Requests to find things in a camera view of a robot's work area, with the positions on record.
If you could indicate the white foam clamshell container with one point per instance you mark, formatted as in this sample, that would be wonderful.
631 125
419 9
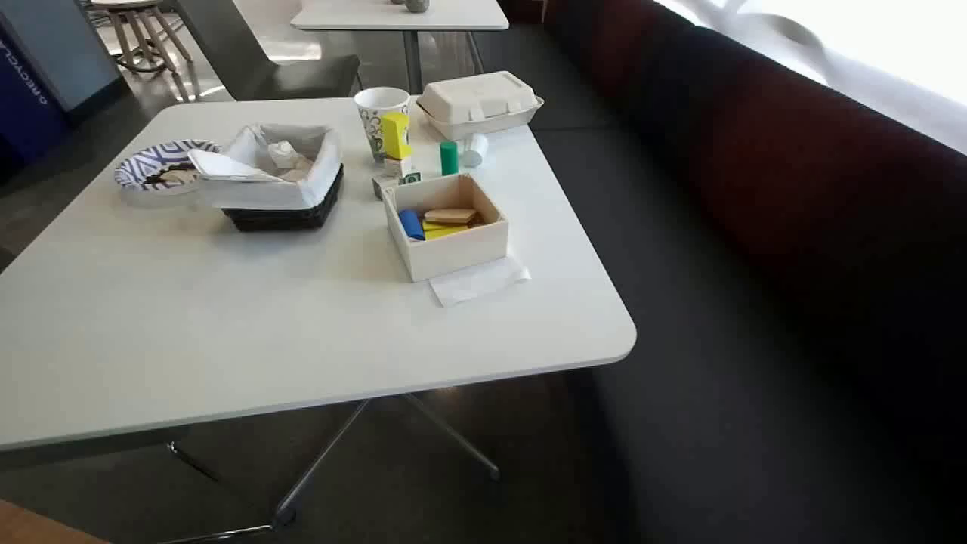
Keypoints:
478 102

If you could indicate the white pedestal table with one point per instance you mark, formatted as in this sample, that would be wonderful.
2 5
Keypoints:
404 13

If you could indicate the green toy cylinder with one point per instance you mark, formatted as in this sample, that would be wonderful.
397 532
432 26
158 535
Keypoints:
448 158

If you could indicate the white wooden box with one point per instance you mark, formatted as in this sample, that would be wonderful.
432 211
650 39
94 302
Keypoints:
455 251

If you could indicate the crumpled white paper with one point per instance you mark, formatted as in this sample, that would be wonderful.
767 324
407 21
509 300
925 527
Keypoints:
282 156

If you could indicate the metal chair frame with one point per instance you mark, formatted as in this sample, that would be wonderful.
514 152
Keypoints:
141 48

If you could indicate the small green grey object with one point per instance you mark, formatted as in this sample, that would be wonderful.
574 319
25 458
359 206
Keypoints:
419 5

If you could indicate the dark red bench sofa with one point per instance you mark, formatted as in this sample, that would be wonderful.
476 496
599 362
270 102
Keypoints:
804 251

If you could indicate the printed paper cup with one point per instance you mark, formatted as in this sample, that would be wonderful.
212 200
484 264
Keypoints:
371 111

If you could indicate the small white pod cup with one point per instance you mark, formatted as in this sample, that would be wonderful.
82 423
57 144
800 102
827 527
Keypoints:
476 148

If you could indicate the flat yellow toy block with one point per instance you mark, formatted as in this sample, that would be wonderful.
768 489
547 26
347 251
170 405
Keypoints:
443 230

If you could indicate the blue toy block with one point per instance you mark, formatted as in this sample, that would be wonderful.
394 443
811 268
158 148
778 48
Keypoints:
412 226

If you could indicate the plain wooden toy block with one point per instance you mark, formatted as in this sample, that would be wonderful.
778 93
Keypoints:
448 214

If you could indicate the white table slab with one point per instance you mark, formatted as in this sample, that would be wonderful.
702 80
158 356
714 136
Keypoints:
288 48

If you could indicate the white paper napkin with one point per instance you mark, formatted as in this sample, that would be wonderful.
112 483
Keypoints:
473 289

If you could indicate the metal folding table legs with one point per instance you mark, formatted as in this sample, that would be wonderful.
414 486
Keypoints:
319 463

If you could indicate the black basket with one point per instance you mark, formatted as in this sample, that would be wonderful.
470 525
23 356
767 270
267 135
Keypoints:
292 214

